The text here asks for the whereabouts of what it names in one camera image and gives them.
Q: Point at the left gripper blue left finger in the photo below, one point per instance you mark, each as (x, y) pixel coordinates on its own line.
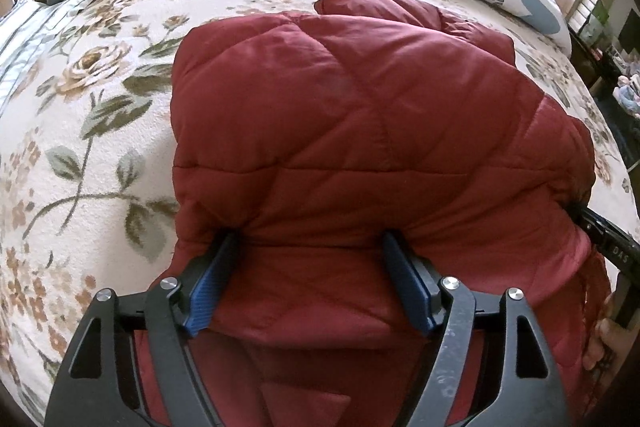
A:
(99, 381)

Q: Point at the person's right hand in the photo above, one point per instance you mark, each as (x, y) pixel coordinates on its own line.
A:
(609, 344)

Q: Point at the floral beige bed blanket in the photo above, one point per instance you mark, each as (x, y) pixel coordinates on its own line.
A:
(86, 153)

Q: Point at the cluttered side shelf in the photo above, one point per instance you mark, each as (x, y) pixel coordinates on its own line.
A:
(605, 39)

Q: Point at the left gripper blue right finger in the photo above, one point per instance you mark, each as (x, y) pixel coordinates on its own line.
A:
(518, 383)

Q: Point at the dark red quilted down coat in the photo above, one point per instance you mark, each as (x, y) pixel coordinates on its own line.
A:
(312, 133)

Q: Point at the grey striped pillow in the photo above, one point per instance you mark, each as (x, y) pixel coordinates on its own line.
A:
(27, 32)

